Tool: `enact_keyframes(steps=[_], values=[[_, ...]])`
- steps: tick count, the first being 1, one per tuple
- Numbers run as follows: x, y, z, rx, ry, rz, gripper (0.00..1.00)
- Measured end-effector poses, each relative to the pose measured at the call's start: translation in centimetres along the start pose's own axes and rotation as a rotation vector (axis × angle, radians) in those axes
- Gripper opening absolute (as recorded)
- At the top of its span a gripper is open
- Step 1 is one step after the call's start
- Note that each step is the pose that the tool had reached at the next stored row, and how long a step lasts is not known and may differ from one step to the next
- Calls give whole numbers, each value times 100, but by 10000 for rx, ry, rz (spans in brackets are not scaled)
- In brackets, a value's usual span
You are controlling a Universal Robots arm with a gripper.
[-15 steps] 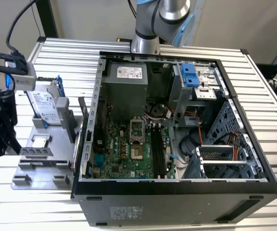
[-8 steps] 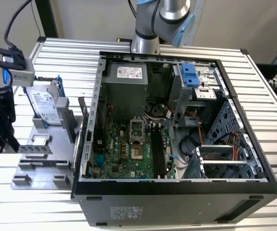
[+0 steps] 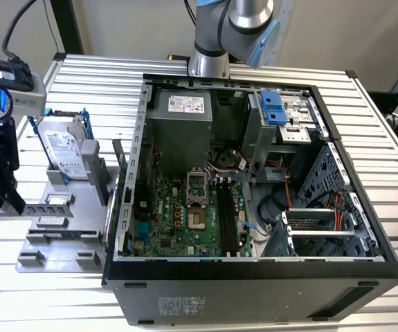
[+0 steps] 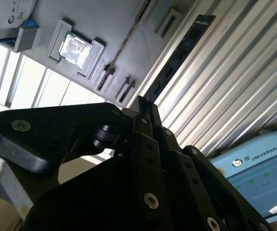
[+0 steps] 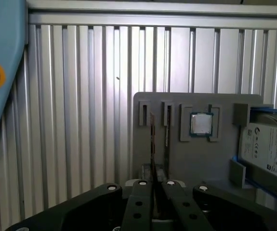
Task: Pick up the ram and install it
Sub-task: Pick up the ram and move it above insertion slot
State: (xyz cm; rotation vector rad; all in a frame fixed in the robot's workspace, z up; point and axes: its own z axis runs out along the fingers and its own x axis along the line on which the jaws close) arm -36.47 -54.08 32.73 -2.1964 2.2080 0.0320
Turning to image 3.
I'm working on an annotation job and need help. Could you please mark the CPU socket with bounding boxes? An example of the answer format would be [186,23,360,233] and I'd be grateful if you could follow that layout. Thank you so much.
[186,206,209,232]

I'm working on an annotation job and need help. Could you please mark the silver hard disk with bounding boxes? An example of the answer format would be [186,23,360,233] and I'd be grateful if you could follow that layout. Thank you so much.
[35,116,88,181]

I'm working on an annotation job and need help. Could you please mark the power supply wire bundle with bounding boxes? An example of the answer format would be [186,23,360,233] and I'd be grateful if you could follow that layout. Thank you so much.
[207,145,255,174]

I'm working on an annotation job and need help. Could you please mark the black camera cable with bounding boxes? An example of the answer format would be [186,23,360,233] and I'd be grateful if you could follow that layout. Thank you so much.
[1,0,40,65]

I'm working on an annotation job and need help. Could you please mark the red orange yellow wires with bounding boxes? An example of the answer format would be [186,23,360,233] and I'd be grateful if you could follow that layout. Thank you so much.
[325,188,347,233]

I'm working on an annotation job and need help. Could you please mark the metal disk bay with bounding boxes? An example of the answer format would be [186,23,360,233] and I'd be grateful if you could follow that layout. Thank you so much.
[262,193,383,259]

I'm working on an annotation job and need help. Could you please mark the metal socket cover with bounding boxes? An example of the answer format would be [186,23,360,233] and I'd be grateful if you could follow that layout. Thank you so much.
[186,168,210,209]

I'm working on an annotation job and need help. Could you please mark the blue disk carrier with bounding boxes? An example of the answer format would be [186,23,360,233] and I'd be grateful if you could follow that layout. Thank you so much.
[26,107,95,184]

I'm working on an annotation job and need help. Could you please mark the grey parts rack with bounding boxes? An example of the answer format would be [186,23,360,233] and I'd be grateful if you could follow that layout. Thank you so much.
[15,139,120,275]

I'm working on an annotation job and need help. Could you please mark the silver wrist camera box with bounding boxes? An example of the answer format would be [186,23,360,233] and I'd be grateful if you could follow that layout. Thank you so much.
[6,72,47,117]

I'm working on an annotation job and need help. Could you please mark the metal drive bay cage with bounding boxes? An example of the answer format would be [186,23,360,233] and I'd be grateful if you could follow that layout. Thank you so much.
[242,88,324,183]

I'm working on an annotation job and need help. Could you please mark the green Dell motherboard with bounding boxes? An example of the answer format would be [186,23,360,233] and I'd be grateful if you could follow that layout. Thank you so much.
[129,165,255,259]

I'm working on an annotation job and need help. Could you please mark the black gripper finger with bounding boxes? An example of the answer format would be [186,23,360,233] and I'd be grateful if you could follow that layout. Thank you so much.
[0,178,26,216]

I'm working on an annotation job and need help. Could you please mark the silver bay bracket plate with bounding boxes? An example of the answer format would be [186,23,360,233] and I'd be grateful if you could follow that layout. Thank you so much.
[277,126,313,145]

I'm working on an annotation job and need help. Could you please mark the blue plastic drive clip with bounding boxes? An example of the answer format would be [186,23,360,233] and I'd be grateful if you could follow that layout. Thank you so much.
[259,89,287,127]

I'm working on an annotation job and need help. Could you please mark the black open PC case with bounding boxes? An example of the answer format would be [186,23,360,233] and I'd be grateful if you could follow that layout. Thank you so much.
[101,72,398,326]

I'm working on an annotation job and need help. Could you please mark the black metal post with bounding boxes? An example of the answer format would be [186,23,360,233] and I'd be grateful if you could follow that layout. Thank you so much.
[51,0,84,55]

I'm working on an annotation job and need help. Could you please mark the orange data wire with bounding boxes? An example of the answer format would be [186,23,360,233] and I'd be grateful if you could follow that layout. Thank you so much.
[283,172,293,210]

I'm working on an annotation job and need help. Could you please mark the grey power supply unit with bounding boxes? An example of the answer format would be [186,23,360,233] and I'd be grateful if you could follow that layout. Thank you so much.
[145,88,214,174]

